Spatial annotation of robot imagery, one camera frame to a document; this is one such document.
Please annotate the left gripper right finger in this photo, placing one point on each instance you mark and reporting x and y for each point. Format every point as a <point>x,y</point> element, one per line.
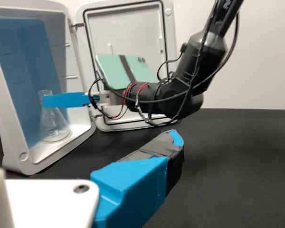
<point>133,180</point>

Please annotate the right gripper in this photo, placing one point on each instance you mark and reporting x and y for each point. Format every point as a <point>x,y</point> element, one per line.
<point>107,98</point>

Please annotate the clear flask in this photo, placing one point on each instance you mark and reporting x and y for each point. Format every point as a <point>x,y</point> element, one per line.
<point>55,129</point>

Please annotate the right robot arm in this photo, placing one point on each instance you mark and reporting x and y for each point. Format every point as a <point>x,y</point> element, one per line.
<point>194,66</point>

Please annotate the white box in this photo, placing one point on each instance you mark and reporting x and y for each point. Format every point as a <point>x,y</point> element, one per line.
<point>2,114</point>

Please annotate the box door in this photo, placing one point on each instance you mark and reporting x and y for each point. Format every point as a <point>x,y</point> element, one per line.
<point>133,35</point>

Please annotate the right wrist camera phone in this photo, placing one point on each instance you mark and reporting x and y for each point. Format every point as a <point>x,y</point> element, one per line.
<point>111,71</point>

